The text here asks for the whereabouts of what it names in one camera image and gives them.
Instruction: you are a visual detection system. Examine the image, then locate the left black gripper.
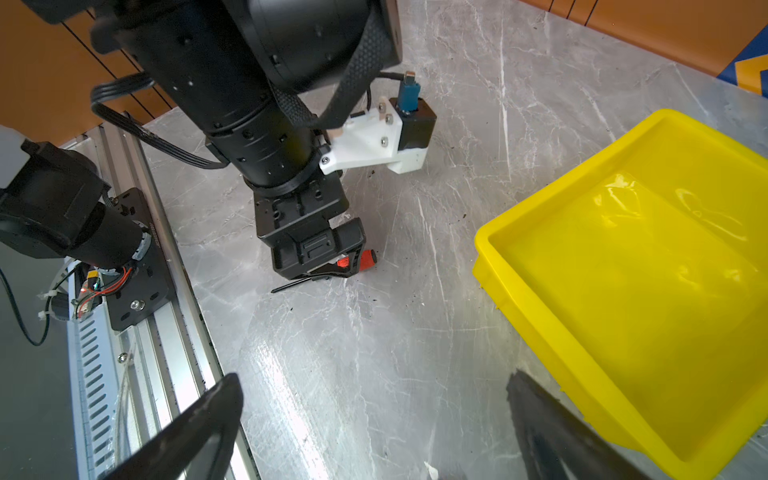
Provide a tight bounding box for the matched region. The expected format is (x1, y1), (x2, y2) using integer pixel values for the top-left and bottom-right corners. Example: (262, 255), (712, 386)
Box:
(254, 173), (366, 294)

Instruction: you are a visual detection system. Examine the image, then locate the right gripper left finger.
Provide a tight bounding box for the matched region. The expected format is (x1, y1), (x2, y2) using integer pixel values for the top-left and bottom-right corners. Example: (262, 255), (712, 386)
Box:
(101, 373), (244, 479)

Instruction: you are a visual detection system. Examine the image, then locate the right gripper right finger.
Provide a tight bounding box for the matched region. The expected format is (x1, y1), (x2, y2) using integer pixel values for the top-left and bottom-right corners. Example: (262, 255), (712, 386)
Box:
(507, 371), (647, 479)

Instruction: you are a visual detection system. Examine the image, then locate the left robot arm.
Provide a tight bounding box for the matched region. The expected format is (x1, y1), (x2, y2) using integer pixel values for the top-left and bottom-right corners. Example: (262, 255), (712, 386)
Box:
(29, 1), (402, 286)

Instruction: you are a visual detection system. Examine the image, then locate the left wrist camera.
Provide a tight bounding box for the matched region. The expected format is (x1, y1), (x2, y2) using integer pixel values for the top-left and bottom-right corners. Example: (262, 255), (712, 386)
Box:
(320, 71), (437, 175)

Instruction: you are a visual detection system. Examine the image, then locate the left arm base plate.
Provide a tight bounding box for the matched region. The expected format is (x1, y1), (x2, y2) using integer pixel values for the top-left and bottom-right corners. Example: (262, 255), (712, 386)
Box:
(106, 188), (175, 332)

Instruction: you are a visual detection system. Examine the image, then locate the yellow plastic bin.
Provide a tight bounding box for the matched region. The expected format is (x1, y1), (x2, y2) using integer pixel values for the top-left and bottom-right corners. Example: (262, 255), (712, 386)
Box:
(473, 109), (767, 479)

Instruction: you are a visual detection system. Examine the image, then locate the aluminium front rail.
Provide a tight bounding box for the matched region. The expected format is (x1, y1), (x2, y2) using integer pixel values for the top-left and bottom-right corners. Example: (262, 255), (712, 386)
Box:
(65, 125), (224, 479)

